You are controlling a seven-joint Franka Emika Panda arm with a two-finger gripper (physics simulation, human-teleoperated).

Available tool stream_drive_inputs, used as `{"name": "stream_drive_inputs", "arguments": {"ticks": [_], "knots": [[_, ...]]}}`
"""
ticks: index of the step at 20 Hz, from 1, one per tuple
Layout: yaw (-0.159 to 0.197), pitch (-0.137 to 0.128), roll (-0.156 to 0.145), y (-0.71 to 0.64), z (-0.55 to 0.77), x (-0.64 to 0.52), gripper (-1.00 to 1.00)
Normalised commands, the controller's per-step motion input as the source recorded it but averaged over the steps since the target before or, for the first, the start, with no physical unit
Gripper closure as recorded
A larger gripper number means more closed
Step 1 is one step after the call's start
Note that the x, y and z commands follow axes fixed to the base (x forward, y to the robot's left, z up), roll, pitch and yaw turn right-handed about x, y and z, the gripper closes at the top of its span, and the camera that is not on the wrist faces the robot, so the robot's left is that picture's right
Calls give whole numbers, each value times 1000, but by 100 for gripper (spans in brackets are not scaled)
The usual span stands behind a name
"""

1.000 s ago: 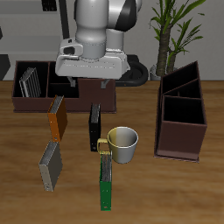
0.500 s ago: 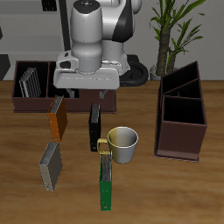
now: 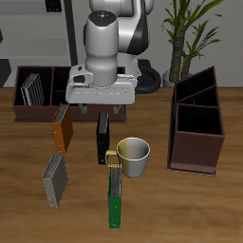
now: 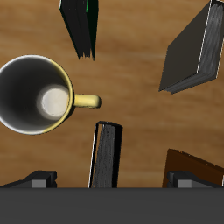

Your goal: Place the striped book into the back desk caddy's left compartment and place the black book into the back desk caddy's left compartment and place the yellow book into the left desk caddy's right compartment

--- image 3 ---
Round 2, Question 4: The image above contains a dark brown desk caddy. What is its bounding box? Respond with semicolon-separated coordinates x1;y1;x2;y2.
12;65;128;124
166;65;227;177

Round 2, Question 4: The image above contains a black book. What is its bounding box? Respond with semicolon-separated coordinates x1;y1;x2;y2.
96;111;111;166

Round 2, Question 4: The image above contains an orange book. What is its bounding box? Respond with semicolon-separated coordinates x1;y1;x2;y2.
50;103;75;156

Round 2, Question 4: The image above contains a green book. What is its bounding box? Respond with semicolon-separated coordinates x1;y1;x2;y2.
107;163;123;230

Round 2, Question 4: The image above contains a yellow and white mug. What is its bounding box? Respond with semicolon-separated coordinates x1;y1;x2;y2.
104;136;151;178

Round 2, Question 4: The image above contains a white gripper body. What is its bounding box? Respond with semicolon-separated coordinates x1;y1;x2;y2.
65;73;139;105

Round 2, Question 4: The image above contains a grey striped book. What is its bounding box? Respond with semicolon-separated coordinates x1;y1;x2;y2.
20;72;47;107

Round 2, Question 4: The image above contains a green pot plant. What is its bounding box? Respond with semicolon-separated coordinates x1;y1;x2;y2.
161;0;224;88

